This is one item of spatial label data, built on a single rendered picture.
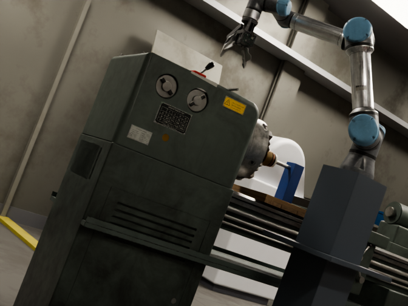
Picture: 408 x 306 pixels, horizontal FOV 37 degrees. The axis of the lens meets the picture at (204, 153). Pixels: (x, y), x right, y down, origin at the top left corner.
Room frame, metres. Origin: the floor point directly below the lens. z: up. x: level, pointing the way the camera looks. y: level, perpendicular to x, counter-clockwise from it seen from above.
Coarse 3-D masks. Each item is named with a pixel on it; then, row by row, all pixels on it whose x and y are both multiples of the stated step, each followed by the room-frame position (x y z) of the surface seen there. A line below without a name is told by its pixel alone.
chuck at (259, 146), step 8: (256, 128) 2.80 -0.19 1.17; (256, 136) 2.79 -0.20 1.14; (264, 136) 2.81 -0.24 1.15; (256, 144) 2.78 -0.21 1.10; (264, 144) 2.80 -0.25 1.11; (248, 152) 2.77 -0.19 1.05; (256, 152) 2.79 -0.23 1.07; (264, 152) 2.81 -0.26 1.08; (248, 160) 2.79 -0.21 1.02; (256, 160) 2.80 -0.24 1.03; (240, 168) 2.82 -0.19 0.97; (248, 168) 2.82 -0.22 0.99; (256, 168) 2.83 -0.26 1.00; (240, 176) 2.87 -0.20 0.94; (248, 176) 2.86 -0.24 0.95
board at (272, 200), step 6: (234, 186) 3.09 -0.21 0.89; (240, 186) 3.04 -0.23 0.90; (240, 192) 3.02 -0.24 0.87; (246, 192) 2.98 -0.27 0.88; (252, 192) 2.93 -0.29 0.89; (258, 192) 2.89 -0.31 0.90; (258, 198) 2.87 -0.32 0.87; (264, 198) 2.83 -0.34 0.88; (270, 198) 2.83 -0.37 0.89; (276, 198) 2.85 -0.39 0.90; (270, 204) 2.84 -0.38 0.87; (276, 204) 2.85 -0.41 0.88; (282, 204) 2.87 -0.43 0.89; (288, 204) 2.88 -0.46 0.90; (288, 210) 2.89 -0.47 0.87; (294, 210) 2.90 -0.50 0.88; (300, 210) 2.92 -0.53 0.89; (306, 210) 2.93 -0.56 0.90; (300, 216) 2.94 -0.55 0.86
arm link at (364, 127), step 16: (352, 32) 2.43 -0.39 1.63; (368, 32) 2.40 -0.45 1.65; (352, 48) 2.44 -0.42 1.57; (368, 48) 2.43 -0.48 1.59; (352, 64) 2.45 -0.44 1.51; (368, 64) 2.43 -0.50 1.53; (352, 80) 2.44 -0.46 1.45; (368, 80) 2.41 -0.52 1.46; (352, 96) 2.44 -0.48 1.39; (368, 96) 2.40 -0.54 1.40; (352, 112) 2.41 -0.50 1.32; (368, 112) 2.37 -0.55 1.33; (352, 128) 2.38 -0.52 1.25; (368, 128) 2.35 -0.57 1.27; (368, 144) 2.39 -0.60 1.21
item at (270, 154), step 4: (268, 152) 2.96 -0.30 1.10; (272, 152) 2.98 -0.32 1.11; (268, 156) 2.96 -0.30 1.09; (272, 156) 2.97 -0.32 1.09; (264, 160) 2.95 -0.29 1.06; (268, 160) 2.96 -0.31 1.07; (272, 160) 2.97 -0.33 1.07; (264, 164) 2.98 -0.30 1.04; (268, 164) 2.99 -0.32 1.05; (272, 164) 2.99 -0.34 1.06
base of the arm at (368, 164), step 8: (352, 152) 2.52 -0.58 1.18; (360, 152) 2.50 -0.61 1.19; (344, 160) 2.53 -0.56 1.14; (352, 160) 2.50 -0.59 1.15; (360, 160) 2.49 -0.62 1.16; (368, 160) 2.49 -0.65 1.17; (344, 168) 2.50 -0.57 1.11; (352, 168) 2.48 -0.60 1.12; (360, 168) 2.49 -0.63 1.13; (368, 168) 2.48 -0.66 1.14; (368, 176) 2.48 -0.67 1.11
